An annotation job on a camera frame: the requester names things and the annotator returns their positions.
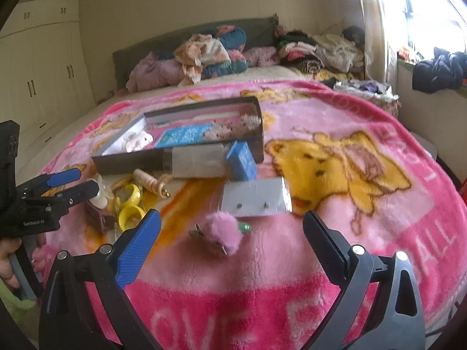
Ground pink fuzzy garment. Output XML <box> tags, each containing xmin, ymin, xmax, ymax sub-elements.
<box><xmin>243</xmin><ymin>45</ymin><xmax>281</xmax><ymax>68</ymax></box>

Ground floral basket of clothes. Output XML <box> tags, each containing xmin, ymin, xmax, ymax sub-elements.
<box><xmin>334</xmin><ymin>79</ymin><xmax>400</xmax><ymax>117</ymax></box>

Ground person's left forearm green sleeve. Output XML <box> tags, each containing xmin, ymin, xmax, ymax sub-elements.
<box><xmin>0</xmin><ymin>280</ymin><xmax>39</xmax><ymax>338</ymax></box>

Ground small blue box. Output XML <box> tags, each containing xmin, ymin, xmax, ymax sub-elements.
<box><xmin>225</xmin><ymin>140</ymin><xmax>258</xmax><ymax>182</ymax></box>

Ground dark jacket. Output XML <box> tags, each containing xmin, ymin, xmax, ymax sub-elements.
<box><xmin>412</xmin><ymin>47</ymin><xmax>467</xmax><ymax>93</ymax></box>

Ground dark blue floral duvet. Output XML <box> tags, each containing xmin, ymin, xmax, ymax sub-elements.
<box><xmin>202</xmin><ymin>25</ymin><xmax>249</xmax><ymax>78</ymax></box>

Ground pink pillow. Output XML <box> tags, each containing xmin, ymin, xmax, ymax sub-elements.
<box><xmin>126</xmin><ymin>52</ymin><xmax>183</xmax><ymax>93</ymax></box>

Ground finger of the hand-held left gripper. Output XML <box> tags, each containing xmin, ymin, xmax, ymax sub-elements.
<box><xmin>16</xmin><ymin>169</ymin><xmax>83</xmax><ymax>195</ymax></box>
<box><xmin>44</xmin><ymin>181</ymin><xmax>100</xmax><ymax>209</ymax></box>

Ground cream curtain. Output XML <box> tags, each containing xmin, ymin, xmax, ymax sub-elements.
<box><xmin>354</xmin><ymin>0</ymin><xmax>398</xmax><ymax>99</ymax></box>

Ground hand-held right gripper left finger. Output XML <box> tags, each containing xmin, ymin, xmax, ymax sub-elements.
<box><xmin>38</xmin><ymin>209</ymin><xmax>163</xmax><ymax>350</ymax></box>

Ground grey jewelry box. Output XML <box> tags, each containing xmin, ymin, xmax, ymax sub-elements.
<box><xmin>91</xmin><ymin>96</ymin><xmax>265</xmax><ymax>176</ymax></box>

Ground white hair clip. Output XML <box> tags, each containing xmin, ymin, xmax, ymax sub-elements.
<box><xmin>88</xmin><ymin>175</ymin><xmax>112</xmax><ymax>210</ymax></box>

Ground cream wardrobe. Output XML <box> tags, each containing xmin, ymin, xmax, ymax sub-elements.
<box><xmin>0</xmin><ymin>0</ymin><xmax>97</xmax><ymax>157</ymax></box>

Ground grey earring card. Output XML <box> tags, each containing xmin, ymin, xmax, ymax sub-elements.
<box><xmin>219</xmin><ymin>177</ymin><xmax>292</xmax><ymax>216</ymax></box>

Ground yellow bangle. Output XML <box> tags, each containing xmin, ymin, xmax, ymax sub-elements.
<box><xmin>115</xmin><ymin>184</ymin><xmax>142</xmax><ymax>207</ymax></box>
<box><xmin>117</xmin><ymin>206</ymin><xmax>147</xmax><ymax>232</ymax></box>

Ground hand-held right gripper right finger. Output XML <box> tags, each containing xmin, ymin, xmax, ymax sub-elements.
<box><xmin>302</xmin><ymin>209</ymin><xmax>427</xmax><ymax>350</ymax></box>

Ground blue patterned card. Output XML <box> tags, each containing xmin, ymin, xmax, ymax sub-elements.
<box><xmin>157</xmin><ymin>124</ymin><xmax>223</xmax><ymax>150</ymax></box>

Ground person's left hand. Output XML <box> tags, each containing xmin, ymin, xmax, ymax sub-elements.
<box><xmin>0</xmin><ymin>231</ymin><xmax>48</xmax><ymax>290</ymax></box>

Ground pink bear printed blanket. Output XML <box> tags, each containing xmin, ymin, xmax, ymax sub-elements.
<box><xmin>40</xmin><ymin>80</ymin><xmax>467</xmax><ymax>350</ymax></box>

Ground small brown box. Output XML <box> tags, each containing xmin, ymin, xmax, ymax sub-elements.
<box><xmin>85</xmin><ymin>200</ymin><xmax>115</xmax><ymax>233</ymax></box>

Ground silver rectangular box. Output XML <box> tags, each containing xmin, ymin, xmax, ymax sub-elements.
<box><xmin>162</xmin><ymin>142</ymin><xmax>234</xmax><ymax>179</ymax></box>

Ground clear bags of beads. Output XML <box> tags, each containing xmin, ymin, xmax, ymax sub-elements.
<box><xmin>213</xmin><ymin>113</ymin><xmax>261</xmax><ymax>141</ymax></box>

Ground pile of clothes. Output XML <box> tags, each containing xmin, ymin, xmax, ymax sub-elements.
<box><xmin>273</xmin><ymin>25</ymin><xmax>365</xmax><ymax>81</ymax></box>

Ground peach beaded bracelet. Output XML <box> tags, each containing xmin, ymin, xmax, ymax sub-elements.
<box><xmin>132</xmin><ymin>169</ymin><xmax>172</xmax><ymax>197</ymax></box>

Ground white scrunchie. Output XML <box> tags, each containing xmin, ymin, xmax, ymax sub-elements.
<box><xmin>122</xmin><ymin>131</ymin><xmax>154</xmax><ymax>152</ymax></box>

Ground beige bed sheet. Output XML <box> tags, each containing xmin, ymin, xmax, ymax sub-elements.
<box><xmin>16</xmin><ymin>64</ymin><xmax>329</xmax><ymax>176</ymax></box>

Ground peach floral cloth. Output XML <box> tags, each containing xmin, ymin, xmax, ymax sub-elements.
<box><xmin>173</xmin><ymin>34</ymin><xmax>232</xmax><ymax>86</ymax></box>

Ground pink pompom hair clip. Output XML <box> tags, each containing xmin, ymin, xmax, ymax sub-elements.
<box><xmin>188</xmin><ymin>213</ymin><xmax>242</xmax><ymax>258</ymax></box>

